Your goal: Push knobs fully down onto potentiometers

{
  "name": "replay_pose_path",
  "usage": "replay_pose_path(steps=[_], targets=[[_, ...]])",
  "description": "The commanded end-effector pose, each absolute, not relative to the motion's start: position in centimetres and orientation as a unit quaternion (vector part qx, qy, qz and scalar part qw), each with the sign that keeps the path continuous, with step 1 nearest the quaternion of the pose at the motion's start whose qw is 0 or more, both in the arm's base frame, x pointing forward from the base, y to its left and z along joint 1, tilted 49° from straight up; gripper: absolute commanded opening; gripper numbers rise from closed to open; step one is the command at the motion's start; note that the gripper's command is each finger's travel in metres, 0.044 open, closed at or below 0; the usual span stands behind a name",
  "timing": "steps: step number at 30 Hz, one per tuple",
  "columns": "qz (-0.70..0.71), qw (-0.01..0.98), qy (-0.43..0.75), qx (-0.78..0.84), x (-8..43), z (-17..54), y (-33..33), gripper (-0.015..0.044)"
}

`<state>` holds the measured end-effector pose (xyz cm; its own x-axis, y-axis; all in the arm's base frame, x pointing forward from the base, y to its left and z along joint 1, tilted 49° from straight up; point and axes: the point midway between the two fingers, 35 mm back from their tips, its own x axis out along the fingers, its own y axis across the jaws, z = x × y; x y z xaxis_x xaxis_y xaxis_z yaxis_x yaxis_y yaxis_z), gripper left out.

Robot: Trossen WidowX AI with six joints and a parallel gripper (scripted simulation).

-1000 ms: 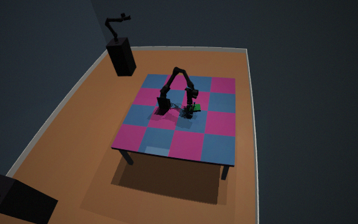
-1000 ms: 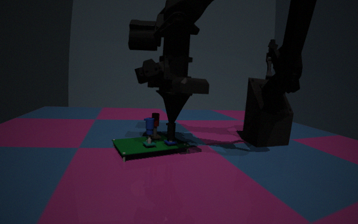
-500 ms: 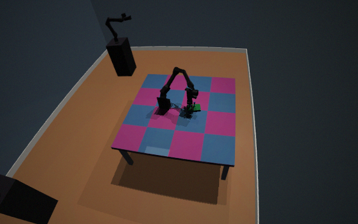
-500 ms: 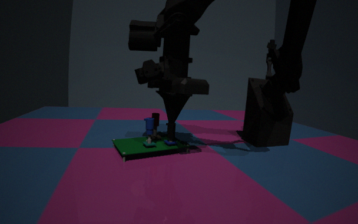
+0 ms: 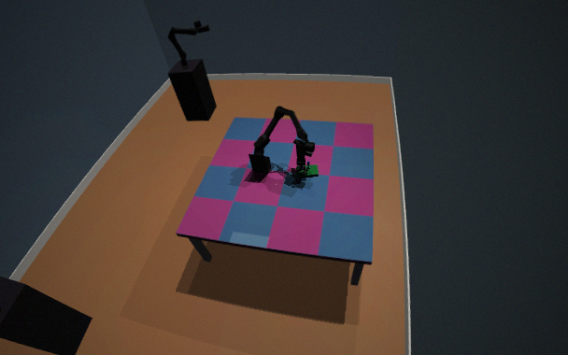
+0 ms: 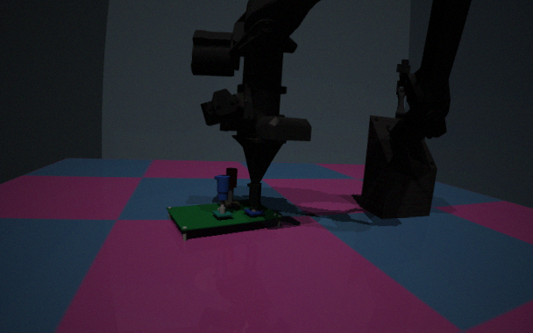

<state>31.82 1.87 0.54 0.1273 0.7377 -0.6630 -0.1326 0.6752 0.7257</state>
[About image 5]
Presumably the green circuit board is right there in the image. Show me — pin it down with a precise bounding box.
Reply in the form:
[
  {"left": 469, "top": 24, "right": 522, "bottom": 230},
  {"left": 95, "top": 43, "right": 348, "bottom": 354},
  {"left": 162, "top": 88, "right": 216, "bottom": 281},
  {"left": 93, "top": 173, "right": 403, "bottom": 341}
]
[{"left": 296, "top": 162, "right": 319, "bottom": 177}]

